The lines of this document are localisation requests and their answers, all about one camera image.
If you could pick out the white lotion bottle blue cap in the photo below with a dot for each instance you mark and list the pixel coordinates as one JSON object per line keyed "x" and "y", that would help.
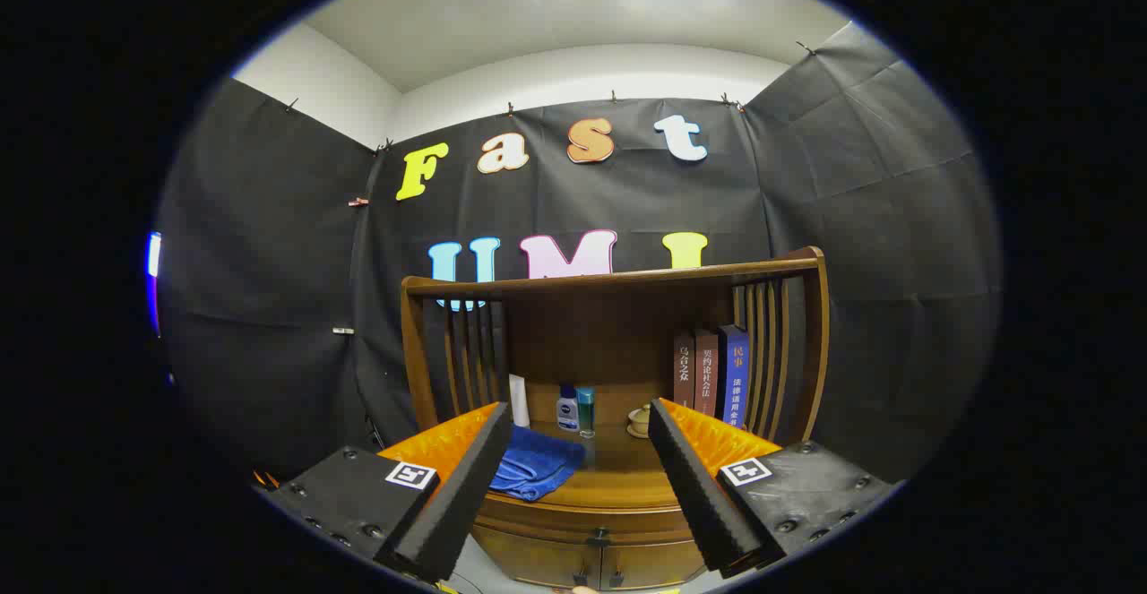
{"x": 567, "y": 413}

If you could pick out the bright light strip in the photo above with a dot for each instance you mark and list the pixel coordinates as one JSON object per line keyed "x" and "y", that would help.
{"x": 154, "y": 258}

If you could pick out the brown wooden drawer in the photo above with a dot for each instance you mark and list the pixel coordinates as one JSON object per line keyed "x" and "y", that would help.
{"x": 547, "y": 522}

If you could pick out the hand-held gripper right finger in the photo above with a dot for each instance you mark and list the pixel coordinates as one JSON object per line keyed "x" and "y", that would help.
{"x": 699, "y": 486}

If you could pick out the blue book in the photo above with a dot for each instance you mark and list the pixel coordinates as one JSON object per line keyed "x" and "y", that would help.
{"x": 735, "y": 379}

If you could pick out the white tube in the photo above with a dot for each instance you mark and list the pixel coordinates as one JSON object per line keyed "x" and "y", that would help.
{"x": 519, "y": 401}

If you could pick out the wooden countertop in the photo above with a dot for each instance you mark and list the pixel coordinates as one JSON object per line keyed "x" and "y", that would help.
{"x": 618, "y": 464}

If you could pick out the dark brown book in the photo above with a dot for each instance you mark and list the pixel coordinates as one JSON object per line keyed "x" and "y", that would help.
{"x": 684, "y": 370}

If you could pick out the beige lidded tea cup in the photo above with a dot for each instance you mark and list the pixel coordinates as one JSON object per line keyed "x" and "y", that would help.
{"x": 640, "y": 419}

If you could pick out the brown wooden cabinet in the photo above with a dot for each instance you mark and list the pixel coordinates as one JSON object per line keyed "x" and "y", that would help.
{"x": 582, "y": 334}

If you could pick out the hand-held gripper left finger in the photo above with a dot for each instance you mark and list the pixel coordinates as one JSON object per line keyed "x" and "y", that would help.
{"x": 466, "y": 495}

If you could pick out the folded blue towel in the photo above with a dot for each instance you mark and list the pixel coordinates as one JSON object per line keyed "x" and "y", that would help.
{"x": 538, "y": 464}

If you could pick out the teal clear bottle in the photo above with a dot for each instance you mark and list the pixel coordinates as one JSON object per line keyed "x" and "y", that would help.
{"x": 586, "y": 406}

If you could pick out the reddish brown book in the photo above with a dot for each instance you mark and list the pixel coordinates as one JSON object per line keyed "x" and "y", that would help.
{"x": 706, "y": 370}

